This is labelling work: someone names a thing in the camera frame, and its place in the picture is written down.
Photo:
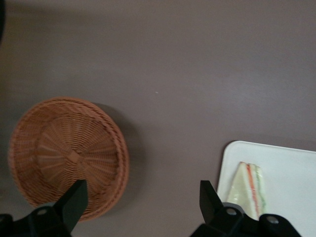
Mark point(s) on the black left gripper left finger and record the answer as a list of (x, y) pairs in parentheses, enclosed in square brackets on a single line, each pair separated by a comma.
[(61, 217)]

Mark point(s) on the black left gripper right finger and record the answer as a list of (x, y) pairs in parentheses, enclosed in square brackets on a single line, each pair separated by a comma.
[(222, 222)]

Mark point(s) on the triangular sandwich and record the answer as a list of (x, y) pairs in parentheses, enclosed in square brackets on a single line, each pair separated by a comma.
[(243, 192)]

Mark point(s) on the round brown wicker basket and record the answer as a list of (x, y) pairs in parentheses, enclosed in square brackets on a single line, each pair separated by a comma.
[(69, 153)]

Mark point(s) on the cream plastic tray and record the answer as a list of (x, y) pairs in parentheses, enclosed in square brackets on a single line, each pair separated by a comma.
[(291, 177)]

